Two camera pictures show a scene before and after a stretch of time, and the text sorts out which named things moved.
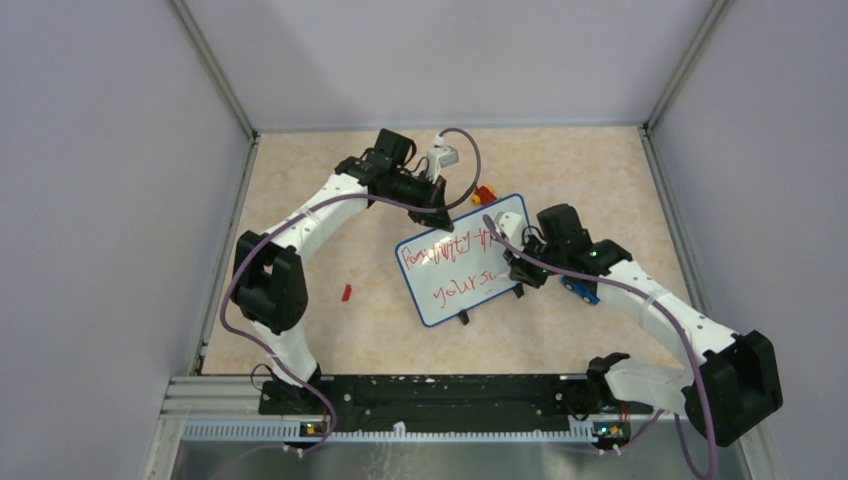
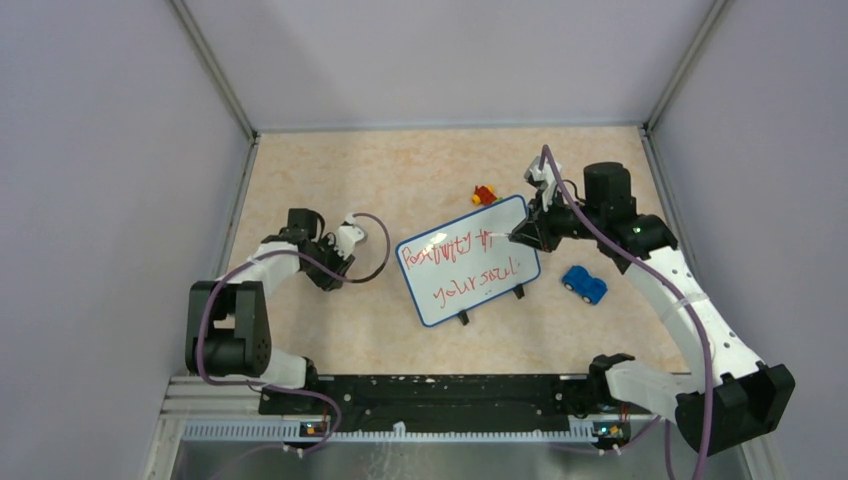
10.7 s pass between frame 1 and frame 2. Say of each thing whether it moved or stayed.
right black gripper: moved
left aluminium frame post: stayed
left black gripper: moved
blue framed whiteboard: stayed
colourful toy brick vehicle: stayed
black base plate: stayed
